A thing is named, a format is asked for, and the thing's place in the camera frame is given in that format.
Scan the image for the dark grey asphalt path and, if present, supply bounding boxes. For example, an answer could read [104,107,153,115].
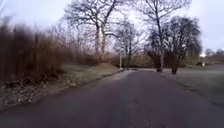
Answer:
[0,68,224,128]

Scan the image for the tall bare tree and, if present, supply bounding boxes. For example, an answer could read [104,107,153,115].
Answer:
[133,0,193,73]

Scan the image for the pale frosted grass field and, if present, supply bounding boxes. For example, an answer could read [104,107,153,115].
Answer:
[139,63,224,108]

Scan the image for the pale pole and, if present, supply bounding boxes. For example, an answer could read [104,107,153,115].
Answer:
[119,51,123,71]

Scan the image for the twin-trunk bare tree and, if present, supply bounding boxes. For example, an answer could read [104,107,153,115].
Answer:
[63,0,124,64]

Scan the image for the leaf-strewn grass verge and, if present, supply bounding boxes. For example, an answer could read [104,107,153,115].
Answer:
[0,62,125,113]

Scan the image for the distant hedge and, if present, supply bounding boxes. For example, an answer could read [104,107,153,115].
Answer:
[129,53,158,69]

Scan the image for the slender bare tree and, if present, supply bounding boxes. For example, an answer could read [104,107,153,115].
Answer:
[111,19,144,69]

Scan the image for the brown bare bushes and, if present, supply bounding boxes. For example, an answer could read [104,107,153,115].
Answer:
[0,19,101,84]

